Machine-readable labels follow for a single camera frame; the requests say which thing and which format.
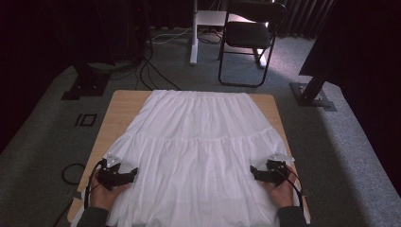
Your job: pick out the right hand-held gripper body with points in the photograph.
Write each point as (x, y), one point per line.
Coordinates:
(276, 171)

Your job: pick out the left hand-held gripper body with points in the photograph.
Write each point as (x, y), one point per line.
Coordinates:
(110, 176)

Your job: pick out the white skirt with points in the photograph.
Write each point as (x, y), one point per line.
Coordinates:
(195, 142)

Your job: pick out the person's left hand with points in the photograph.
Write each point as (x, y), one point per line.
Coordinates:
(102, 197)

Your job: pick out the person's right hand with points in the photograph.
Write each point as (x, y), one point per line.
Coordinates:
(285, 195)

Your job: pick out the black slanted stand with base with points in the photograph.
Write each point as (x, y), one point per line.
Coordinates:
(310, 94)

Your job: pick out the black stand with square base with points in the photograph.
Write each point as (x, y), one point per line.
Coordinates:
(86, 86)

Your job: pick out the black folding chair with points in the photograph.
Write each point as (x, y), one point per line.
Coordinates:
(247, 34)

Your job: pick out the dark pleated curtain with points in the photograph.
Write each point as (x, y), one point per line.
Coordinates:
(302, 17)

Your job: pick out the white desk frame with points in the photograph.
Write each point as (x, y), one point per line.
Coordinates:
(194, 47)

